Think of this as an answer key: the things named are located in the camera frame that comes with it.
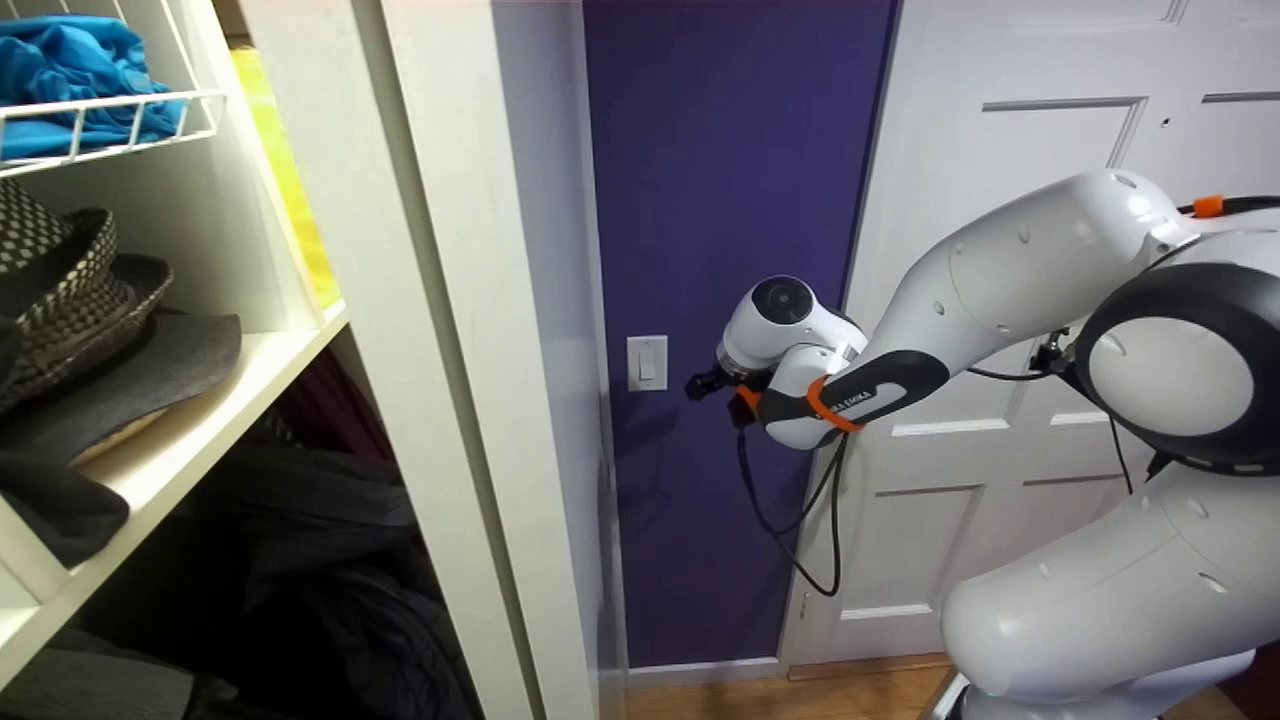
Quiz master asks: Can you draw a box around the blue cloth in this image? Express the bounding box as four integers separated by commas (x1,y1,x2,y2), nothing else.
0,14,188,162

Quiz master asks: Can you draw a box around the dark folded cloth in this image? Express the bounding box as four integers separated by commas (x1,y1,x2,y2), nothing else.
0,449,132,570

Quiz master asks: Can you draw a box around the black white patterned hat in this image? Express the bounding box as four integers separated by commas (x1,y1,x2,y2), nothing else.
0,179,174,417

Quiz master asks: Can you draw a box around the white wall light switch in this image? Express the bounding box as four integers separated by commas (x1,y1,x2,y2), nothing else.
627,335,669,393

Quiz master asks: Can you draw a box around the white wire basket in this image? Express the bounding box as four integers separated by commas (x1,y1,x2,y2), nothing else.
0,0,229,180

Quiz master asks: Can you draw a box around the white closet shelf unit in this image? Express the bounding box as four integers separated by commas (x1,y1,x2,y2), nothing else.
0,0,605,720

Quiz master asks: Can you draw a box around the grey felt hat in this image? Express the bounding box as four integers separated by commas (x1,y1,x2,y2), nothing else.
0,311,244,467

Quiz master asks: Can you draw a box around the white panel door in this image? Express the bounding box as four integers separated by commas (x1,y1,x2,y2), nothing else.
779,0,1280,683

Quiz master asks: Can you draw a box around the heap of dark clothes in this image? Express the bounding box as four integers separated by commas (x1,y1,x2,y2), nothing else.
70,348,485,720

